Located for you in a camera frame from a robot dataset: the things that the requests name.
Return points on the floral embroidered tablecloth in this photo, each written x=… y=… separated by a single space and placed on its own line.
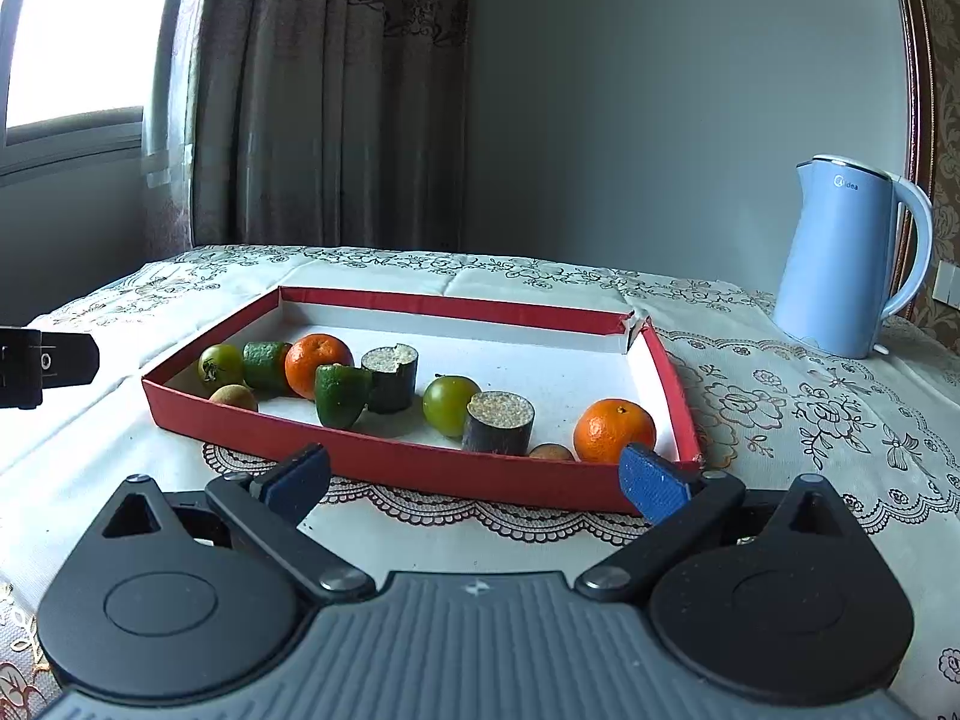
x=787 y=405

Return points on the red shallow cardboard box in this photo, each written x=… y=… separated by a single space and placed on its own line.
x=540 y=367

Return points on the white wall socket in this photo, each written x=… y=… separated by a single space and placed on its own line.
x=949 y=283

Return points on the white lace doily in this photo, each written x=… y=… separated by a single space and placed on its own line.
x=450 y=514

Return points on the light blue electric kettle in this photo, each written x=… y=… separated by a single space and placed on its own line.
x=832 y=255

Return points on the sheer patterned curtain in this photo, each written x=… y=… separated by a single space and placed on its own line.
x=172 y=127

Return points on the green cucumber chunk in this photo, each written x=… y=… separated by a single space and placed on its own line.
x=264 y=367

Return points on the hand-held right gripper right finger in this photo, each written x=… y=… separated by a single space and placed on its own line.
x=652 y=485

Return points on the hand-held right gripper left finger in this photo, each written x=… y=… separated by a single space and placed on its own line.
x=296 y=485

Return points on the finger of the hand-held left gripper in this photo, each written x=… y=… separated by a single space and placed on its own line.
x=71 y=360

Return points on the brown patterned curtain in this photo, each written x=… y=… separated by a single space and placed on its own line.
x=330 y=90

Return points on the orange mandarin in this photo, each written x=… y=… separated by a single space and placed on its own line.
x=611 y=431
x=315 y=364

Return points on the brown wooden headboard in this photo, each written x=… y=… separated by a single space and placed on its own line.
x=941 y=90

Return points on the green tomato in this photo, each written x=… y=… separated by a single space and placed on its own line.
x=221 y=367
x=448 y=406

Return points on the window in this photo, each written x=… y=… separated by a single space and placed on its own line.
x=75 y=30

